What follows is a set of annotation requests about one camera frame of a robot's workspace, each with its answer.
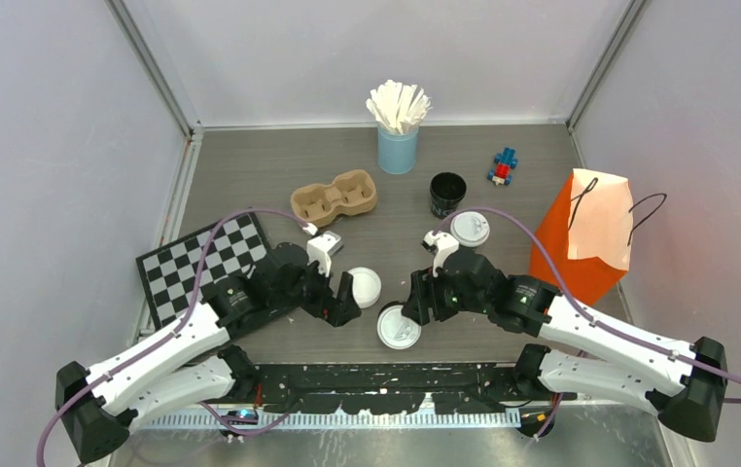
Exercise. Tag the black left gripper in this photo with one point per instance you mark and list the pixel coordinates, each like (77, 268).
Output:
(336, 309)

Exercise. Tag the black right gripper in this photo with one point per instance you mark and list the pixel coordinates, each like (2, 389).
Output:
(418, 302)

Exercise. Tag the stack of white lids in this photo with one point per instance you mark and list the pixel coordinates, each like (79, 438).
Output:
(366, 287)

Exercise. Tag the white plastic cup lid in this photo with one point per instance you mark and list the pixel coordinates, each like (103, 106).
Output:
(470, 228)

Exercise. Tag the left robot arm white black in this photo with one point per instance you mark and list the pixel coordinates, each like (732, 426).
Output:
(194, 358)

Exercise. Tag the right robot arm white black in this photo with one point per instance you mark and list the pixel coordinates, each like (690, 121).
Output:
(677, 381)

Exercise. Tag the orange paper takeout bag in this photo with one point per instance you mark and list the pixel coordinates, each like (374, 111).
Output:
(588, 231)

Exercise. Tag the brown cardboard cup carrier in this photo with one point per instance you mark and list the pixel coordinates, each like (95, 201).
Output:
(350, 193)

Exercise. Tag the blue cylindrical holder cup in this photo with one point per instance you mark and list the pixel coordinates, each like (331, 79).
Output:
(396, 153)

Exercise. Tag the blue red toy blocks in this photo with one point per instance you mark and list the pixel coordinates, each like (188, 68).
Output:
(504, 164)

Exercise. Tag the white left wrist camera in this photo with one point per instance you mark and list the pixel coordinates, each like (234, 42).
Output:
(321, 247)

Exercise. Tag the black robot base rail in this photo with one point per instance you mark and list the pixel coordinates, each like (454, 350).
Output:
(452, 388)

